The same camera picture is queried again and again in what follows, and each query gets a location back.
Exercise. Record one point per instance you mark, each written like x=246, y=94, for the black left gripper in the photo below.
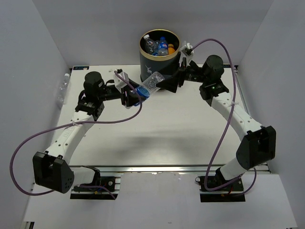
x=131, y=99

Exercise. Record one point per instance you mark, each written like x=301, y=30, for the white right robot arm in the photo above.
x=258, y=142

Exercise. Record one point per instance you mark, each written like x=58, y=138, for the blue cap blue label bottle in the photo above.
x=156, y=47

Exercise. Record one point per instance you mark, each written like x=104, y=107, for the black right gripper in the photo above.
x=170, y=83

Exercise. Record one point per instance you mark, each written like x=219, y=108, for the small orange juice bottle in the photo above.
x=171, y=49

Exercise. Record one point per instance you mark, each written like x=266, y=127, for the clear bottle at left wall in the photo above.
x=63, y=90

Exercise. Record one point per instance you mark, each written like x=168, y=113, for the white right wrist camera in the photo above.
x=187, y=50

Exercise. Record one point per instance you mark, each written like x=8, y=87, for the blue corner sticker left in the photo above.
x=78, y=68

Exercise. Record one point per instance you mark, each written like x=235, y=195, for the dark blue gold-rimmed bin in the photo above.
x=165, y=65

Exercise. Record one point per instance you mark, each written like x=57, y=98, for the pepsi label clear bottle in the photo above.
x=163, y=47

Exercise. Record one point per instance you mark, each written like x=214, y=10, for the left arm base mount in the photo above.
x=92, y=184

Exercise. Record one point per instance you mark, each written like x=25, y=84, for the clear bottle blue label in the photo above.
x=149, y=44

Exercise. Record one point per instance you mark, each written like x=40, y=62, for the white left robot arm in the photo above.
x=52, y=167

